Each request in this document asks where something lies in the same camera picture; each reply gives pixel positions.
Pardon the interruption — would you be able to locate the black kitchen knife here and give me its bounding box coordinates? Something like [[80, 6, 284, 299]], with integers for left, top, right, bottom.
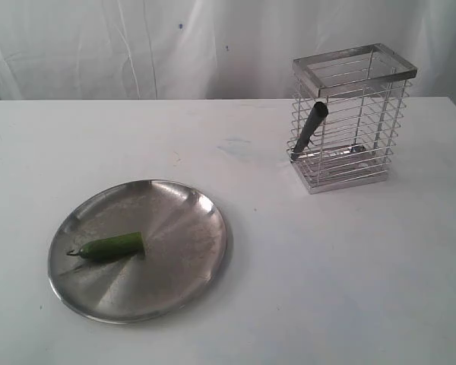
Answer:
[[290, 101, 328, 161]]

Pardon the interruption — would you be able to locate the green cucumber piece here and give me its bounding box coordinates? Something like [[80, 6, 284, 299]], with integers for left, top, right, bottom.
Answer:
[[66, 232, 144, 262]]

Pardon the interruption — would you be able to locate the round stainless steel plate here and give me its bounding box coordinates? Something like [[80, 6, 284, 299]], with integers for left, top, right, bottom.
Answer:
[[48, 179, 229, 324]]

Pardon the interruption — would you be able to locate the chrome wire utensil holder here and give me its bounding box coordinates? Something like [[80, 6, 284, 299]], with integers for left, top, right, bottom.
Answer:
[[287, 43, 418, 194]]

